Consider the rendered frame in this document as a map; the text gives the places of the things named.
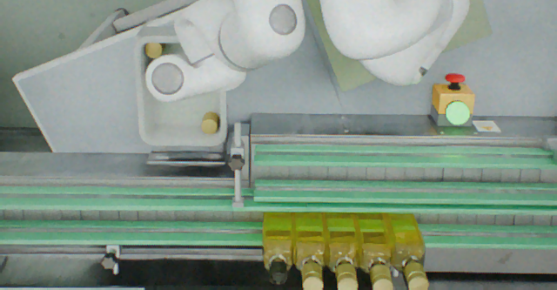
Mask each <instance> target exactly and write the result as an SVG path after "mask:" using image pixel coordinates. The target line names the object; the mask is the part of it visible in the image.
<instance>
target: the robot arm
mask: <svg viewBox="0 0 557 290"><path fill-rule="evenodd" d="M319 1H320V6H321V11H322V16H323V20H325V27H326V29H327V31H328V34H329V36H330V38H331V40H332V42H333V44H334V46H335V47H336V49H337V50H338V51H339V52H340V53H341V54H343V55H345V56H347V57H349V58H353V59H357V60H359V62H360V65H361V66H362V67H364V68H365V69H366V70H367V71H368V72H370V73H371V74H372V75H373V76H375V77H376V78H378V79H379V80H382V81H384V82H386V83H388V84H390V85H393V86H398V87H407V86H413V85H415V84H417V83H418V82H420V81H421V79H422V78H423V77H424V76H425V75H426V74H427V72H428V71H429V69H430V68H431V67H433V64H434V62H435V61H436V60H437V58H438V57H439V55H440V53H441V52H442V51H443V49H444V48H445V47H446V45H447V44H449V43H450V41H451V40H452V38H453V37H454V35H455V34H456V31H457V30H458V28H459V27H460V26H461V25H462V24H463V23H464V21H465V19H466V15H467V13H468V11H469V7H470V1H469V0H319ZM175 31H176V33H177V36H178V39H179V41H180V43H181V46H182V48H183V50H184V52H185V55H186V56H185V55H181V54H176V55H165V56H162V57H158V58H157V59H155V60H153V61H152V62H151V63H150V64H149V67H148V69H147V71H146V74H145V83H146V87H147V90H148V91H149V93H150V94H151V95H152V96H153V97H155V98H156V99H158V100H160V101H163V102H167V104H172V102H177V101H179V100H183V99H187V98H194V97H197V96H201V95H205V94H210V93H214V92H216V93H221V92H226V91H231V90H234V89H236V88H238V87H239V86H240V85H241V84H242V83H243V81H244V80H245V77H247V73H246V72H248V71H255V70H257V69H259V68H261V67H263V66H265V65H268V64H272V63H275V61H277V60H279V59H281V58H283V57H288V56H290V55H291V54H292V53H293V52H294V51H296V50H297V48H298V47H299V46H300V45H301V42H302V40H303V37H304V33H305V18H304V13H303V9H302V3H301V0H198V1H197V2H195V3H192V4H190V5H189V6H188V7H186V8H185V10H184V11H183V12H181V13H180V15H179V16H178V17H177V19H176V21H175Z"/></svg>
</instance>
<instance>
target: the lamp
mask: <svg viewBox="0 0 557 290"><path fill-rule="evenodd" d="M445 115H446V118H447V119H448V120H450V121H451V123H453V124H454V125H461V124H463V123H465V122H466V121H467V120H468V118H469V115H470V111H469V109H468V107H467V105H466V103H464V102H463V101H460V100H454V101H452V102H450V103H448V105H447V106H446V109H445Z"/></svg>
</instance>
